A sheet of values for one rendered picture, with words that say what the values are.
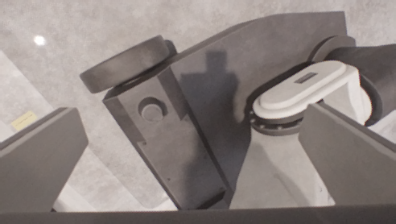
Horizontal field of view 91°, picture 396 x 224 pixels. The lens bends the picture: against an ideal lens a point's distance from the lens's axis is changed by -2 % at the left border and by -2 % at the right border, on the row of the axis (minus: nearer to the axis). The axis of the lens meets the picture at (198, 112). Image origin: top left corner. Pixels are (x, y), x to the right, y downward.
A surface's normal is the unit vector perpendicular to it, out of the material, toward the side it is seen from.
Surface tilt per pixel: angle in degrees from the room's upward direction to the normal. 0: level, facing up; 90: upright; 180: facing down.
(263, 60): 0
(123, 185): 0
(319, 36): 0
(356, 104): 24
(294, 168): 90
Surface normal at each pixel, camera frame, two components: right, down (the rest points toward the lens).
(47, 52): 0.30, 0.27
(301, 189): -0.41, -0.83
